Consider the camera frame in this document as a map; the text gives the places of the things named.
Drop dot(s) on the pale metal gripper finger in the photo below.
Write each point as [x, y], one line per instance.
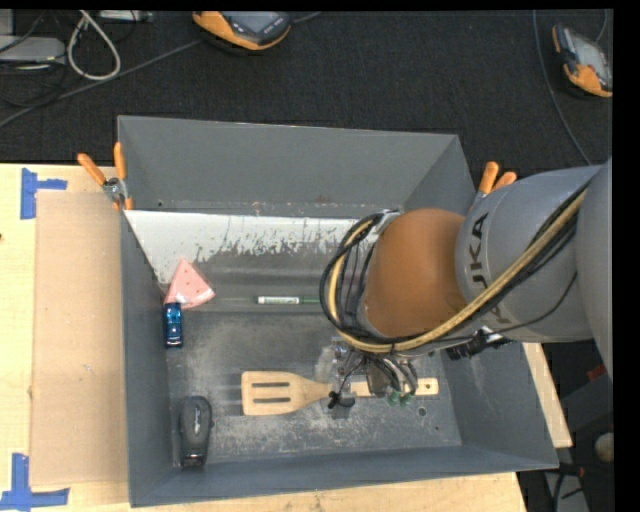
[345, 407]

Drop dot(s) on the wooden slotted spatula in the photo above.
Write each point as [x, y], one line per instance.
[280, 393]

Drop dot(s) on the grey metal bin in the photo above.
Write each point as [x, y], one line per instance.
[280, 430]

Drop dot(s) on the green and white marker pen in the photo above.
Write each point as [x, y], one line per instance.
[280, 300]

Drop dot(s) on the black stapler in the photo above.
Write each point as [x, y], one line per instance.
[195, 430]

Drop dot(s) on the blue toy car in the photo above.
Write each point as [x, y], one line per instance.
[173, 325]

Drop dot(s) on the pink triangular sponge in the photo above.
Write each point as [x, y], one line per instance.
[187, 287]

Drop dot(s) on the brown cardboard board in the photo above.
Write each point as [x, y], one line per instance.
[75, 325]

